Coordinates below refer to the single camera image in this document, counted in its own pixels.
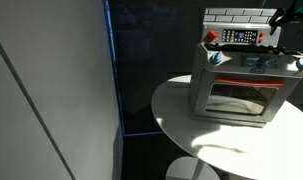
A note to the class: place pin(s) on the blue frame strip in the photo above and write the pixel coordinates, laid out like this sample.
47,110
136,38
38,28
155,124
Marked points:
113,58

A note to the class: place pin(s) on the black stove keypad panel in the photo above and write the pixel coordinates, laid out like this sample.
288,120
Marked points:
239,36

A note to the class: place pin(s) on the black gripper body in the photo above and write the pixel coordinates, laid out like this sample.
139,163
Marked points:
296,16

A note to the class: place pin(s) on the teal gripper mount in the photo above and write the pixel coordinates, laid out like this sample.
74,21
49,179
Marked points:
302,5

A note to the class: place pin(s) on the white partition panel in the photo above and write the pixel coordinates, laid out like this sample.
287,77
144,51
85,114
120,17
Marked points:
57,83

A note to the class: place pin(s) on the white table pedestal base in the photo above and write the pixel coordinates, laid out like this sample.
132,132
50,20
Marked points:
181,170

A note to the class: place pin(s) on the orange round stove button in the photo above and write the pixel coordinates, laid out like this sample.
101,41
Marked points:
260,40
261,34

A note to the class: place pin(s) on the grey toy stove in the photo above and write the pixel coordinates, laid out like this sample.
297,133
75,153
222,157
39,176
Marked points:
201,96

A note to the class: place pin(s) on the red round stove knob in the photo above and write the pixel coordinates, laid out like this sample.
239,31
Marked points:
211,36

